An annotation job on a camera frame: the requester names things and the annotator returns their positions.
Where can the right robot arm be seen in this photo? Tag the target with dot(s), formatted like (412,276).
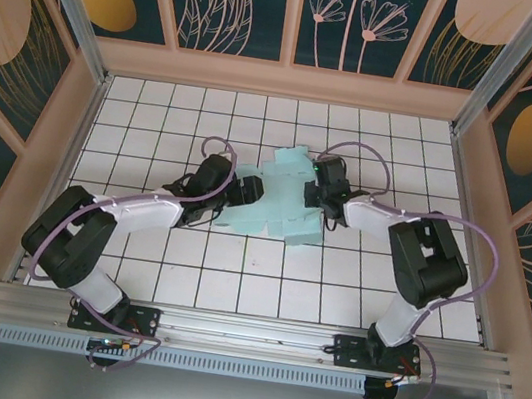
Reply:
(422,265)

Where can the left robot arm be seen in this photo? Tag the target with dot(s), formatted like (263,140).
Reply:
(95,284)

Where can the aluminium side rail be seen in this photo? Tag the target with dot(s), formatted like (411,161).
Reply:
(465,190)
(73,154)

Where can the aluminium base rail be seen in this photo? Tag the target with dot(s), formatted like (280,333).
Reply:
(245,333)

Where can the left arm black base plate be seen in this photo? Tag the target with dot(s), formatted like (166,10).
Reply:
(145,322)

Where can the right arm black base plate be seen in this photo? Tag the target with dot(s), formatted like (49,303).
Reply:
(348,349)

